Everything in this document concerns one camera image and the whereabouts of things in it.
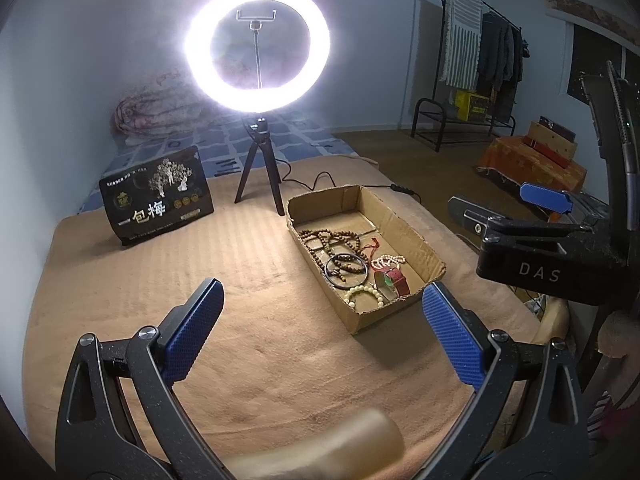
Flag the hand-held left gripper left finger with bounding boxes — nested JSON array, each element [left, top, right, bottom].
[[55, 277, 226, 480]]

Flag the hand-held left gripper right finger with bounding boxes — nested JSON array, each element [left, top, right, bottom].
[[421, 281, 591, 480]]

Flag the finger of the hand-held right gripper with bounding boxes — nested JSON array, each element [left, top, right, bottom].
[[447, 196, 596, 244], [519, 182, 608, 225]]

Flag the cardboard box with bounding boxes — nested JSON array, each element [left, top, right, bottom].
[[286, 184, 447, 336]]

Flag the red strap watch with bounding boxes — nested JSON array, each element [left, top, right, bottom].
[[374, 267, 412, 298]]

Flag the red string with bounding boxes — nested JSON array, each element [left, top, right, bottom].
[[361, 237, 383, 266]]

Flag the cream bead bracelet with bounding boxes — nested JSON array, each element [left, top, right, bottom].
[[344, 284, 390, 311]]

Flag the brown bead necklace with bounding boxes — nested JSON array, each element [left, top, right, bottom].
[[298, 228, 373, 283]]

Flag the black bangle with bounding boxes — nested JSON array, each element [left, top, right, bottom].
[[322, 254, 372, 291]]

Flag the person's right forearm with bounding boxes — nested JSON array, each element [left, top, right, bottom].
[[595, 310, 640, 441]]

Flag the person's right hand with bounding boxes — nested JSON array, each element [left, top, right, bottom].
[[532, 297, 571, 346]]

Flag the person's left hand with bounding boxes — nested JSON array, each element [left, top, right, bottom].
[[225, 407, 406, 480]]

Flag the tan cardboard carton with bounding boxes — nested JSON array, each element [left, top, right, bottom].
[[527, 121, 578, 168]]

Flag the dark red box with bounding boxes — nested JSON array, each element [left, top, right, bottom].
[[537, 116, 576, 143]]

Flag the yellow box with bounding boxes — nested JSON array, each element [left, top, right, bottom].
[[454, 90, 493, 122]]

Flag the black shoe rack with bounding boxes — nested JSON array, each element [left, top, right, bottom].
[[411, 97, 517, 153]]

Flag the black printed snack bag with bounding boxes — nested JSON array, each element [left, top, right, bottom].
[[98, 146, 215, 247]]

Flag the dark hanging clothes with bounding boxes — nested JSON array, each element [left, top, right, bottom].
[[476, 10, 530, 106]]

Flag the dark window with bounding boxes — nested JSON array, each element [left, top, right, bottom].
[[542, 0, 640, 106]]

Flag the person's striped clothing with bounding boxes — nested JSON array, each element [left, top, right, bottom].
[[587, 390, 618, 456]]

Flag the striped hanging towel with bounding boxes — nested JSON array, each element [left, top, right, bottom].
[[442, 0, 485, 88]]

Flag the blue checked bed sheet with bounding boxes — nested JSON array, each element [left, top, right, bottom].
[[75, 115, 371, 216]]

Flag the black tripod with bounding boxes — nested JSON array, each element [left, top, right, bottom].
[[234, 116, 286, 217]]

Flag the rolled floral quilt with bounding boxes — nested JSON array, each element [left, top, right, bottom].
[[112, 67, 241, 138]]

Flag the phone holder clip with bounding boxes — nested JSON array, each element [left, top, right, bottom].
[[235, 7, 278, 91]]

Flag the black cable with switch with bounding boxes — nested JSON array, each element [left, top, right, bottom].
[[277, 160, 426, 201]]

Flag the white ring light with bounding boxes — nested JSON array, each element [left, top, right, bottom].
[[185, 0, 332, 113]]

